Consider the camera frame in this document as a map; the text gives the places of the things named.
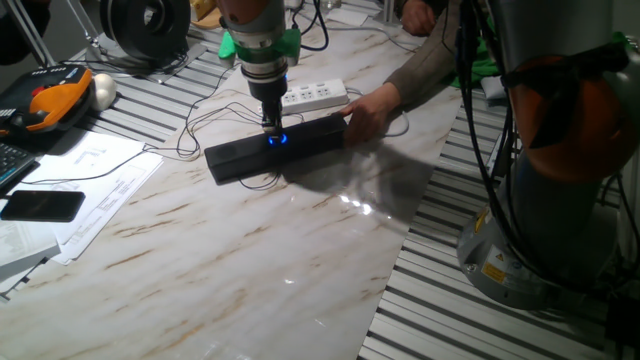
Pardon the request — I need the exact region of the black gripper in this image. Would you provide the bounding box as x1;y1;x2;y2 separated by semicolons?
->
248;74;289;135

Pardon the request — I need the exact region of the black speaker bar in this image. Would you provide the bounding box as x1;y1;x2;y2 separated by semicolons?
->
203;114;349;185

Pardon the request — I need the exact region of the brown sleeved left forearm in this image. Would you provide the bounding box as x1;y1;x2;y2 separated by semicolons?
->
384;0;464;109

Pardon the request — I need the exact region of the person left hand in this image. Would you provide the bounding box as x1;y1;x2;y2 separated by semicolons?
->
339;82;403;149

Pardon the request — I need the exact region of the person right hand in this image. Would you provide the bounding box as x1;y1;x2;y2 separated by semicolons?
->
401;0;437;37

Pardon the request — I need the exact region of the white power strip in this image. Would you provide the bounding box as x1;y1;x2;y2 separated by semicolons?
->
257;78;350;119

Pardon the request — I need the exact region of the round wooden board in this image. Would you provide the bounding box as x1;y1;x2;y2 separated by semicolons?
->
191;7;224;30

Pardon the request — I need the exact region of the white paper card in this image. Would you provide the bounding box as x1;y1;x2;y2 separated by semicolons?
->
327;7;370;28

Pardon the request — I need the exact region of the yellow block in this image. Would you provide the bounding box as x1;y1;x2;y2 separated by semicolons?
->
191;0;220;21

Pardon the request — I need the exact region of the large black spool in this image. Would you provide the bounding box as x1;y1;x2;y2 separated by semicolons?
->
97;0;192;64

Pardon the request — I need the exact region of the marble pattern board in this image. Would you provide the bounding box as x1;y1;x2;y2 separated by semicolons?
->
0;9;469;360

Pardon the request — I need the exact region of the white computer mouse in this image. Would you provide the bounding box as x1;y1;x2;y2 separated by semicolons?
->
89;72;119;112

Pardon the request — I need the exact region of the printed white paper sheet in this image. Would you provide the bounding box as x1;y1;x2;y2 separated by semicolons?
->
22;130;147;201
49;151;165;266

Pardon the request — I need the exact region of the green cloth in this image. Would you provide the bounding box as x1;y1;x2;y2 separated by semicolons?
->
452;37;501;89

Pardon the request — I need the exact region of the orange and black teach pendant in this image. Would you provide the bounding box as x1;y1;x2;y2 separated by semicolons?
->
0;63;95;139

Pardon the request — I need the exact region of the white cloth piece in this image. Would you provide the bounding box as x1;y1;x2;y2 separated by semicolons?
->
481;71;507;101

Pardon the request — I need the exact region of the black smartphone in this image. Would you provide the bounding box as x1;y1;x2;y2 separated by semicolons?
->
0;189;87;224

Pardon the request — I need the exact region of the thin silver metal rod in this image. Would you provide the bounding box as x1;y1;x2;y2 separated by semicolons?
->
5;0;56;69

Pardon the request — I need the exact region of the black keyboard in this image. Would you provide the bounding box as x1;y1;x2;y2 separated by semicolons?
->
0;141;37;194

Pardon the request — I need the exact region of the stack of printed papers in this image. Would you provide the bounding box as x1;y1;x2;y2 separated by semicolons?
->
0;219;62;301

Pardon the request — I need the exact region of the thin black speaker cable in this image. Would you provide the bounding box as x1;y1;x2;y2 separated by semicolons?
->
19;64;306;192

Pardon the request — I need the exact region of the aluminium frame profile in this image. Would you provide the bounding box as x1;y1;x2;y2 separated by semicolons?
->
380;0;402;25

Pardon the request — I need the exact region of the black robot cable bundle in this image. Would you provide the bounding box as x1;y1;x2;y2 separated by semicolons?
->
292;0;566;286

